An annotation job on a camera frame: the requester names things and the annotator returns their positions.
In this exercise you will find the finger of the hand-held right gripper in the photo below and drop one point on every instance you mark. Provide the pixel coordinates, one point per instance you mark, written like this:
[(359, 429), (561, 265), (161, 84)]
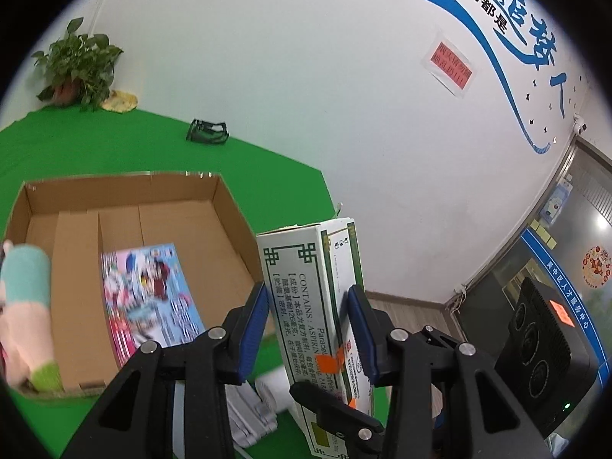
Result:
[(334, 411)]

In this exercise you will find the glass door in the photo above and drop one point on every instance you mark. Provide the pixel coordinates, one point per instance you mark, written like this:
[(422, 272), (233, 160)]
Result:
[(550, 258)]

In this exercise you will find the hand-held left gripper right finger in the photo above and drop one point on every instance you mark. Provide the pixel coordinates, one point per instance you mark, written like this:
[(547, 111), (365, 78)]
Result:
[(361, 334)]

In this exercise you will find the colourful cartoon picture book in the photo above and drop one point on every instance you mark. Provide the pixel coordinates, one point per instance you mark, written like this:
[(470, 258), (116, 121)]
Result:
[(148, 296)]

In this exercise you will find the blue wall lettering decal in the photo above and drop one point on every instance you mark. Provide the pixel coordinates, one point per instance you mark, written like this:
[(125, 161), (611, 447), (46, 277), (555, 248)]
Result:
[(497, 33)]

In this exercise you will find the small blue wall poster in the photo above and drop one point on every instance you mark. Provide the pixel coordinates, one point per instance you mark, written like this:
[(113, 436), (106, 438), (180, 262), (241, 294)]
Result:
[(560, 203)]

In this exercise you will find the round red door sticker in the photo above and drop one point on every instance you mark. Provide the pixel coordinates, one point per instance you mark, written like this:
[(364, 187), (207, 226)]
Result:
[(597, 263)]

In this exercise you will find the white medicine box green trim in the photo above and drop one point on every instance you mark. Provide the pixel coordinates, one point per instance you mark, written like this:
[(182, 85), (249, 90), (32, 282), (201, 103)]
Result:
[(301, 287)]

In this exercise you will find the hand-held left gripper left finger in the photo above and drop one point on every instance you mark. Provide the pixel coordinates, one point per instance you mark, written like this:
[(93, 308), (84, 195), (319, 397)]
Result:
[(251, 334)]

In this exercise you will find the white folded plastic object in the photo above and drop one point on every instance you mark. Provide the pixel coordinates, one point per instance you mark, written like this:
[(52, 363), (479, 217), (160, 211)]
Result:
[(258, 401)]

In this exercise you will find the small potted plant brown pot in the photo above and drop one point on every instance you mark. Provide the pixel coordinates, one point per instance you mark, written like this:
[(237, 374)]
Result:
[(76, 69)]

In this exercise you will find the large cardboard box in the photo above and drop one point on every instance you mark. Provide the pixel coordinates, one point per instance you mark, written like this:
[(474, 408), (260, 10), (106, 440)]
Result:
[(191, 229)]

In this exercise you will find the red wall notice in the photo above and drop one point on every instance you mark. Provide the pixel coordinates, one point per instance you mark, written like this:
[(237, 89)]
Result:
[(452, 64)]

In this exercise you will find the pink and teal plush toy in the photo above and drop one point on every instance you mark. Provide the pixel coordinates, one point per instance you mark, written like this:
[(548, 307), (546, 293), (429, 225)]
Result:
[(26, 306)]

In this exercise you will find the white security camera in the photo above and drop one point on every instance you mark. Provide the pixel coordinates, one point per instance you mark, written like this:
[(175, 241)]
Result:
[(580, 126)]

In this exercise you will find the yellow cloth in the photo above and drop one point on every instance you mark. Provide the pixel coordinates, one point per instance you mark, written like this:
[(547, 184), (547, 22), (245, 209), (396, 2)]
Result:
[(119, 101)]

